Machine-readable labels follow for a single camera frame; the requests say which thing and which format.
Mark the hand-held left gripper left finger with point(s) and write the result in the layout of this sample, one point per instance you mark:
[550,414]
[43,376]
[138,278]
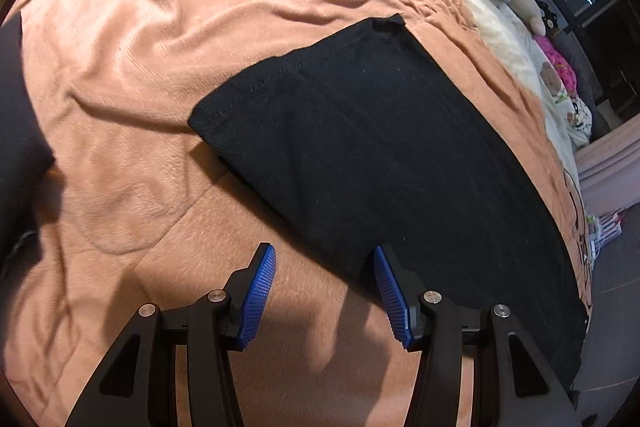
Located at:
[260,292]

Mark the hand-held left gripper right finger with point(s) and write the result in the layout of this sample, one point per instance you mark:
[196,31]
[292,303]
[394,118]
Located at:
[392,297]

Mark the black pants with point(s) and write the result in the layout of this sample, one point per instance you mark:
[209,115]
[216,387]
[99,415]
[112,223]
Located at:
[375,132]

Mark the pink curtain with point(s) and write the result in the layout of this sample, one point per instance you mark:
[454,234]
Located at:
[610,167]

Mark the salmon fleece blanket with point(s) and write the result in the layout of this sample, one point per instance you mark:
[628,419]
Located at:
[150,57]

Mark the pink plush toy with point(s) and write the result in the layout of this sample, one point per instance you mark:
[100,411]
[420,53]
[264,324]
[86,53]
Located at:
[556,59]

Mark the dark cloth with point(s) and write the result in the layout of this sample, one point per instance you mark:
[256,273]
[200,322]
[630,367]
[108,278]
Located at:
[20,132]

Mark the dark window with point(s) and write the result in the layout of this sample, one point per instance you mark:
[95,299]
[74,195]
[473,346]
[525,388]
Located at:
[595,32]

